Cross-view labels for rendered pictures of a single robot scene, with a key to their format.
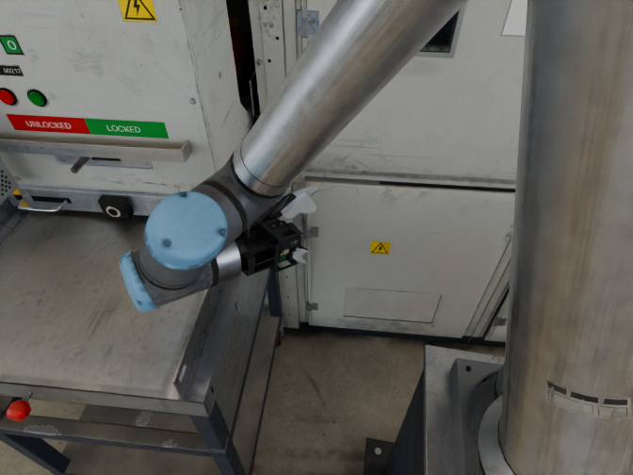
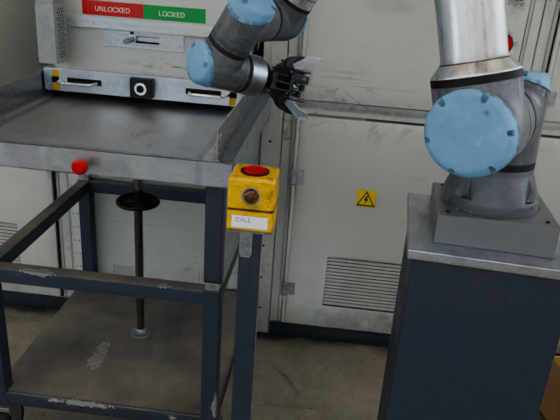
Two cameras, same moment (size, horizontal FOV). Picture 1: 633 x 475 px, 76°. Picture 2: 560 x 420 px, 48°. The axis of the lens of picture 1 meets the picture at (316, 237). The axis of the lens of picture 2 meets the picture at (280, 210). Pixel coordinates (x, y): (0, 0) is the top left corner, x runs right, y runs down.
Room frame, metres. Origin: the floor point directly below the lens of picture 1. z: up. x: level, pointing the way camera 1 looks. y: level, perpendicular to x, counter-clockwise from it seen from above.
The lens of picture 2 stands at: (-0.95, 0.11, 1.26)
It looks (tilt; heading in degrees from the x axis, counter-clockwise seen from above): 22 degrees down; 359
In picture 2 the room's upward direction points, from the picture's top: 4 degrees clockwise
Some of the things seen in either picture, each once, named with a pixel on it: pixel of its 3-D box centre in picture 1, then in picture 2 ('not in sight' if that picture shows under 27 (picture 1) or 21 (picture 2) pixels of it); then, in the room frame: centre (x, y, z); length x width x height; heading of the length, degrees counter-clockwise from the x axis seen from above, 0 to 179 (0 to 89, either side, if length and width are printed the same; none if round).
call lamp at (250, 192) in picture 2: not in sight; (250, 197); (0.03, 0.13, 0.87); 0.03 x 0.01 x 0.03; 84
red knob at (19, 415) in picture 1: (22, 405); (81, 165); (0.28, 0.49, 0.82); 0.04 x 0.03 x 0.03; 174
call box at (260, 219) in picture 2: not in sight; (253, 197); (0.08, 0.13, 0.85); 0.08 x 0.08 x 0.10; 84
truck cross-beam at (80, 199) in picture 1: (122, 197); (146, 85); (0.73, 0.45, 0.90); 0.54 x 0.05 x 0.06; 84
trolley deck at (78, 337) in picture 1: (117, 248); (136, 121); (0.64, 0.45, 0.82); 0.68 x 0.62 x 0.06; 174
